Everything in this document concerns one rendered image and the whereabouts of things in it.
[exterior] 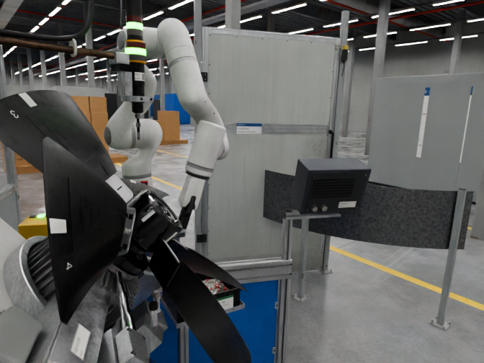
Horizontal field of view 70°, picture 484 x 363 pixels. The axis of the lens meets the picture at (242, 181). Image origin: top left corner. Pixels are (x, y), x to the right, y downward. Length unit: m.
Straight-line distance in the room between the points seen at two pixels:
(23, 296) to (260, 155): 2.26
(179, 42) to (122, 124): 0.44
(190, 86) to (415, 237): 1.95
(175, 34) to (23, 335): 0.86
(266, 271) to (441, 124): 5.65
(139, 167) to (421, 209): 1.83
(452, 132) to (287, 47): 4.35
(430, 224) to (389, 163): 4.61
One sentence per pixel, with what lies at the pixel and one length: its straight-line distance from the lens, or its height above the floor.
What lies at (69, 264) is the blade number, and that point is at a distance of 0.48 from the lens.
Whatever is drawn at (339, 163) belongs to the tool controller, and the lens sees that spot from 1.37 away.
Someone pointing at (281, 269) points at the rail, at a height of 0.83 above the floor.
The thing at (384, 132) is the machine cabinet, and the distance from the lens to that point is 7.17.
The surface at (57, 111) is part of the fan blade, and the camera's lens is 0.82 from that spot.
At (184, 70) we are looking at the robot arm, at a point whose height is 1.54.
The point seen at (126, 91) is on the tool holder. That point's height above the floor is 1.47.
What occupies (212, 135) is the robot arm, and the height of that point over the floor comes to 1.36.
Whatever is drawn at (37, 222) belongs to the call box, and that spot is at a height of 1.07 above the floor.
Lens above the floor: 1.44
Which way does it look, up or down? 12 degrees down
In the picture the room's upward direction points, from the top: 2 degrees clockwise
